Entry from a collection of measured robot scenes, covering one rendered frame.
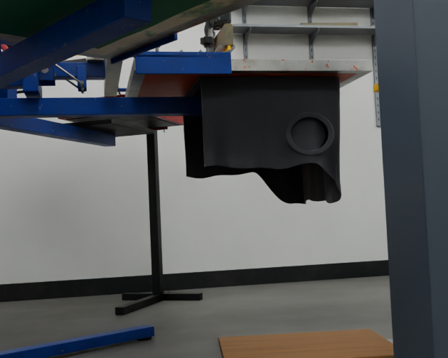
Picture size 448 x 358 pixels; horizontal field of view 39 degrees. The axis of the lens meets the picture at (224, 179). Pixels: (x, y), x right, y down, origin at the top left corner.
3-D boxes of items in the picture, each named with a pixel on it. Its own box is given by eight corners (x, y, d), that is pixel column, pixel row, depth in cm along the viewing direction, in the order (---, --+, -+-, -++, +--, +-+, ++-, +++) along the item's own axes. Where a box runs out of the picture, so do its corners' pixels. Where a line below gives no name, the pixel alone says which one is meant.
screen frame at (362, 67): (313, 101, 267) (313, 93, 267) (373, 71, 210) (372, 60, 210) (125, 104, 251) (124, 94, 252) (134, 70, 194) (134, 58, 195)
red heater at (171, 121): (114, 133, 381) (114, 114, 381) (185, 127, 366) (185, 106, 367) (57, 121, 323) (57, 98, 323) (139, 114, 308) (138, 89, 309)
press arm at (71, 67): (104, 79, 224) (104, 66, 225) (104, 76, 218) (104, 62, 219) (54, 80, 221) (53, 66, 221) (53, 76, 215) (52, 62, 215)
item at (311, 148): (331, 182, 221) (326, 81, 223) (340, 182, 213) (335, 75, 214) (201, 187, 212) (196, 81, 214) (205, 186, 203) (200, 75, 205)
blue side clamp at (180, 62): (228, 77, 204) (227, 55, 205) (232, 73, 199) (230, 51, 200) (134, 77, 198) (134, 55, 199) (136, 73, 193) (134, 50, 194)
